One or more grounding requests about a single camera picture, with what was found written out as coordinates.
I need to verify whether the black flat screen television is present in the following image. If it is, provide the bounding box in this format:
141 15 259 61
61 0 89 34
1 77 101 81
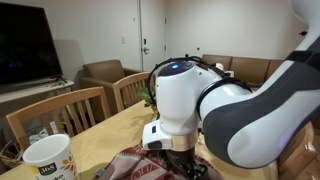
0 2 64 88

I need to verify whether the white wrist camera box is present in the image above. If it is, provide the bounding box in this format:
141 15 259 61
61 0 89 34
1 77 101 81
142 119 174 151

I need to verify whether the brown sofa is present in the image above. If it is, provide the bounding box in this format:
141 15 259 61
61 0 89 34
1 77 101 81
201 54 284 92

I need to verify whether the white printed paper cup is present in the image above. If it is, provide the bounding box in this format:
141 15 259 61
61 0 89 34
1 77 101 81
21 133 80 180

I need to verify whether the brown upholstered armchair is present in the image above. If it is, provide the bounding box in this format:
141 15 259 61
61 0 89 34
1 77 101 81
79 59 145 118

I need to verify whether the wicker basket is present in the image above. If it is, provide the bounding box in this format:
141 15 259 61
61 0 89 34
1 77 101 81
0 139 24 170

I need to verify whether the small grey metal clip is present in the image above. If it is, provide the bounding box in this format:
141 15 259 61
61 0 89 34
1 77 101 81
94 167 106 178

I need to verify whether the red patterned kitchen cloth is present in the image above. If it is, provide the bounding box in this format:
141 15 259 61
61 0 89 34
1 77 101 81
99 143 223 180

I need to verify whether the white room door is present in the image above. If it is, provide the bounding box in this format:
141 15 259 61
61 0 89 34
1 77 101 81
139 0 167 73

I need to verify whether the white television stand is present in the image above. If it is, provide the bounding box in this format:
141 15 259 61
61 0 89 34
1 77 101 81
0 79 75 105

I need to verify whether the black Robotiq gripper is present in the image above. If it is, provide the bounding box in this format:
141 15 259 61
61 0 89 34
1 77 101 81
164 148 211 180

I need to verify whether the green potted plant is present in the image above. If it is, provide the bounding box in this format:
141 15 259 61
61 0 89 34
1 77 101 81
139 86 158 120

